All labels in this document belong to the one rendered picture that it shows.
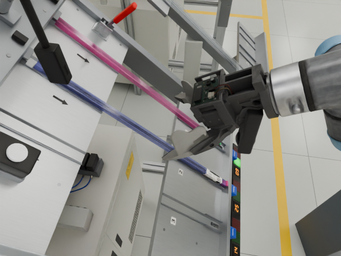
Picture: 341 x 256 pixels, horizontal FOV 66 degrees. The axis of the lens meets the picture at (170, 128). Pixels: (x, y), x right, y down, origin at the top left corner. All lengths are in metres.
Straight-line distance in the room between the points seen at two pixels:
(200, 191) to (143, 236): 0.80
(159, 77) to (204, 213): 0.35
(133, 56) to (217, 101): 0.32
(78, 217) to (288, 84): 0.60
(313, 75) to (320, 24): 2.48
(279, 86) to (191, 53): 0.60
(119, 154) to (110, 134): 0.09
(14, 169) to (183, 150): 0.25
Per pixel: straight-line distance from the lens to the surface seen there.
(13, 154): 0.38
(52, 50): 0.29
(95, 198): 0.82
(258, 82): 0.39
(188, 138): 0.44
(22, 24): 0.46
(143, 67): 0.67
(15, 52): 0.42
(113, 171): 0.85
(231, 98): 0.41
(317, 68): 0.40
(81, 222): 0.76
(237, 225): 0.75
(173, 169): 0.58
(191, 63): 0.99
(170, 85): 0.70
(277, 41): 2.49
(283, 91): 0.39
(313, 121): 1.95
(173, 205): 0.56
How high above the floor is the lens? 1.36
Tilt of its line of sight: 54 degrees down
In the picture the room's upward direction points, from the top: straight up
